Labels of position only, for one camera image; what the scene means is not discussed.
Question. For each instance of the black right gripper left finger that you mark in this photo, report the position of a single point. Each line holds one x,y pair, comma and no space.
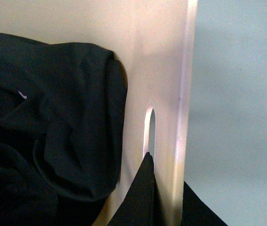
142,204

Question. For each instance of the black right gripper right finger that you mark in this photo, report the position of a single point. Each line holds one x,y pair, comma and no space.
195,212

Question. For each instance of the beige plastic laundry hamper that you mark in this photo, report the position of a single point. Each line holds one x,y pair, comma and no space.
154,40

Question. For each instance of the black printed t-shirt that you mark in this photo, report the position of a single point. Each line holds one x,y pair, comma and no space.
61,123

